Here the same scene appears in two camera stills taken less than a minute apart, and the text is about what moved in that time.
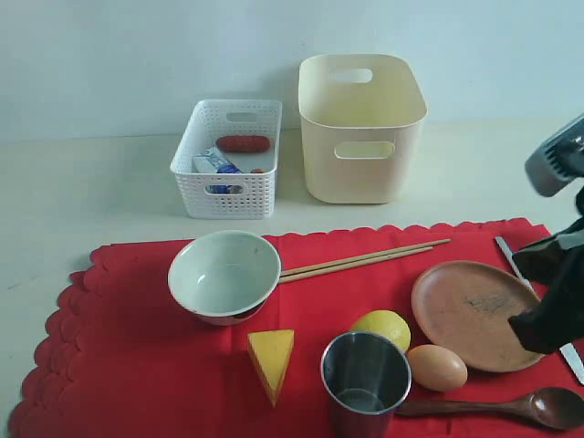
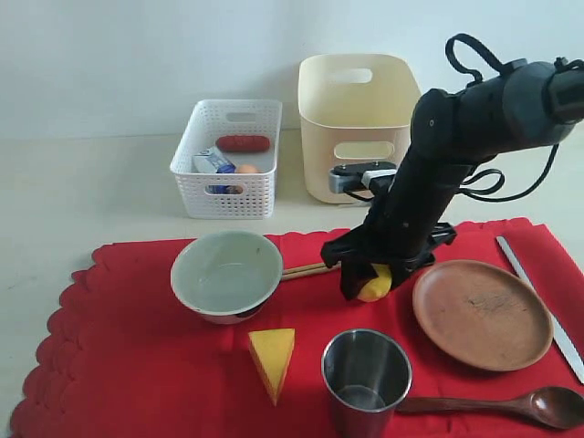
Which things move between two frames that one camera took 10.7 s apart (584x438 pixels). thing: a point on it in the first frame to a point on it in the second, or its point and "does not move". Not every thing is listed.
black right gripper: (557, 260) to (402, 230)
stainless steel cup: (366, 376) does not move
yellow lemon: (385, 322) to (377, 287)
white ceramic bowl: (225, 277) does not move
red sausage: (243, 143) does not move
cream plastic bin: (362, 116) does not move
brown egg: (437, 368) to (247, 169)
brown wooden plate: (464, 308) does not move
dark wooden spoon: (556, 407) does not move
